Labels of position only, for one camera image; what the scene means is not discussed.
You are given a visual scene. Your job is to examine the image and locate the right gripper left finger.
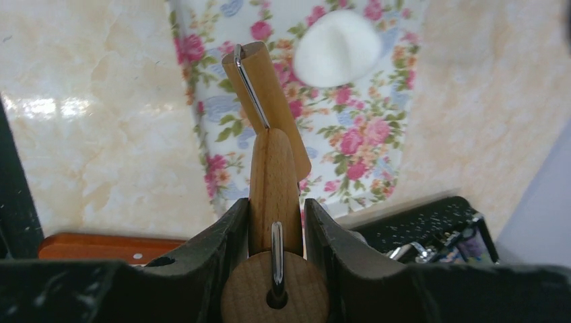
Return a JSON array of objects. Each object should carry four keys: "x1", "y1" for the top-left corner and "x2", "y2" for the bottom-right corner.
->
[{"x1": 1, "y1": 198, "x2": 249, "y2": 322}]

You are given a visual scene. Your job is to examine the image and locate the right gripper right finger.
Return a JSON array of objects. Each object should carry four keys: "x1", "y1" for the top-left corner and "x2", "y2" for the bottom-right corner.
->
[{"x1": 304, "y1": 199, "x2": 570, "y2": 322}]

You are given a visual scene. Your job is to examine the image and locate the wooden dough roller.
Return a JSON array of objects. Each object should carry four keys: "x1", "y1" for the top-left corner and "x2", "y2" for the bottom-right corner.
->
[{"x1": 221, "y1": 41, "x2": 329, "y2": 322}]

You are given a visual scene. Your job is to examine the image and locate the floral tray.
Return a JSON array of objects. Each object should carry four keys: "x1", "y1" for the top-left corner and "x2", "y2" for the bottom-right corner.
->
[{"x1": 166, "y1": 1, "x2": 428, "y2": 217}]

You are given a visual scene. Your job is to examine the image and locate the white dough ball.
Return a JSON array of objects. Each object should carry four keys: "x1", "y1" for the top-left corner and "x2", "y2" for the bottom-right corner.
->
[{"x1": 292, "y1": 9, "x2": 384, "y2": 88}]

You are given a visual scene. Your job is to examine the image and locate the metal spatula wooden handle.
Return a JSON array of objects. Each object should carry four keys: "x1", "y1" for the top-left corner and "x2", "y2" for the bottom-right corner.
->
[{"x1": 38, "y1": 233, "x2": 184, "y2": 265}]

